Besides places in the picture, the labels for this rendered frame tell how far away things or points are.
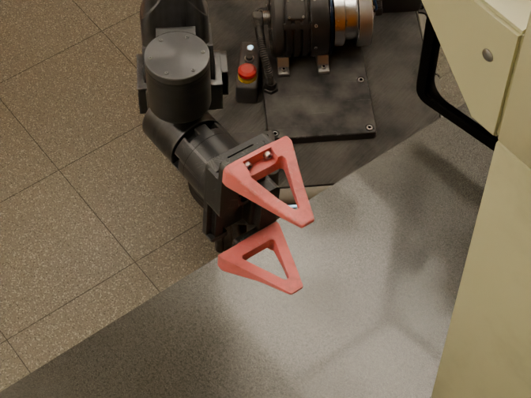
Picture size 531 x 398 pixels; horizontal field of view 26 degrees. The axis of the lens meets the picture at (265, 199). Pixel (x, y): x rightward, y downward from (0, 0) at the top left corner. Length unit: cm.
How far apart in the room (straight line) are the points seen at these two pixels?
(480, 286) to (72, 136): 182
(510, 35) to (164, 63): 37
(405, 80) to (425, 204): 109
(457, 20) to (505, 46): 4
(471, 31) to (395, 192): 61
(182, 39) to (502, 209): 34
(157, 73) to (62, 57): 183
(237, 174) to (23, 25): 199
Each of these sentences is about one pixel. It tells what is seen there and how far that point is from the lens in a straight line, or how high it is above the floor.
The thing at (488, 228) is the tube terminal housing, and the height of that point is 132.
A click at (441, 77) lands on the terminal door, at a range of 132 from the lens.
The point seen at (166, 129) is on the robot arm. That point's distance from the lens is 104.
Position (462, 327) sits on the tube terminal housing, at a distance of 97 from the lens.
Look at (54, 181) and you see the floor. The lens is 256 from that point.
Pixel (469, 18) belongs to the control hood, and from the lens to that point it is 75.
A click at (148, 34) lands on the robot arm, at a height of 125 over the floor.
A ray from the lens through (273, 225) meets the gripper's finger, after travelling 106.
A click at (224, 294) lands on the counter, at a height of 94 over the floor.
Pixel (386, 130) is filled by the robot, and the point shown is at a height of 24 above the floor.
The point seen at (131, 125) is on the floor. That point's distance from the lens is 264.
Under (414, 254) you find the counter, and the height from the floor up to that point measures 94.
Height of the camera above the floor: 201
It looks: 54 degrees down
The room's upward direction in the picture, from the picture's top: straight up
